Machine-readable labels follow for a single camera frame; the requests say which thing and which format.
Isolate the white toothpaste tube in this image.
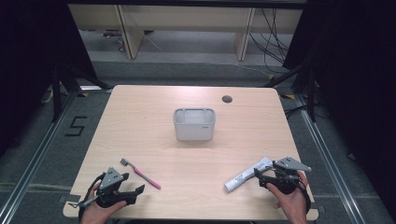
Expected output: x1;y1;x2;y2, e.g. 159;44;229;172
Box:
223;156;275;193

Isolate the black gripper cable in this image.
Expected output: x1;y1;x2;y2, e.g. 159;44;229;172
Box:
267;165;313;215
78;173;106;222

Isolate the pink toothbrush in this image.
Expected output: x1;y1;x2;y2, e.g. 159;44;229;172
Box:
120;158;163;190

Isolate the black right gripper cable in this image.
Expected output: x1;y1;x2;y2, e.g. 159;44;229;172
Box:
267;165;313;215

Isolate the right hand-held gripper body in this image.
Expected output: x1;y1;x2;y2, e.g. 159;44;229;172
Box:
264;156;313;196

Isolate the bundle of black cables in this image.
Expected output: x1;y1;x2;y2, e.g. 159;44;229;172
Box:
248;7;293;75

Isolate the light wooden desk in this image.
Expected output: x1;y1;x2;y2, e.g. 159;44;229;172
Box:
68;3;304;62

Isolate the black floor cable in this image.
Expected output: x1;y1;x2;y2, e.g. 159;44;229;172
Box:
284;104;328;120

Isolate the person's left hand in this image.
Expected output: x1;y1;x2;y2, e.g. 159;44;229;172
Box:
80;182;128;224

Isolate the person's right hand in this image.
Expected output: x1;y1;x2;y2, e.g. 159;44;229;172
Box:
265;170;309;224

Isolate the aluminium floor rail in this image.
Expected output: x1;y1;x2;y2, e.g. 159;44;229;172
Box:
0;91;78;224
294;93;366;224

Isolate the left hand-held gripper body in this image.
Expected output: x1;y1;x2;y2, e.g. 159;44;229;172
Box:
95;167;138;209

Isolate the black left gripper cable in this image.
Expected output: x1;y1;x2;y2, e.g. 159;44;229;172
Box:
78;173;106;222

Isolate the grey plastic organizer box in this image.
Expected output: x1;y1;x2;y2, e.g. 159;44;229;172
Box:
173;107;217;142

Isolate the small colourful floor clutter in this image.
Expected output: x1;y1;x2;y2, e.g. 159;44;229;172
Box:
101;29;126;52

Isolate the grey tape piece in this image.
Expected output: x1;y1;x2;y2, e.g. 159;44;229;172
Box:
312;203;327;215

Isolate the black metal stand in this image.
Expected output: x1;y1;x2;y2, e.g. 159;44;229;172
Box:
49;60;114;123
261;57;319;123

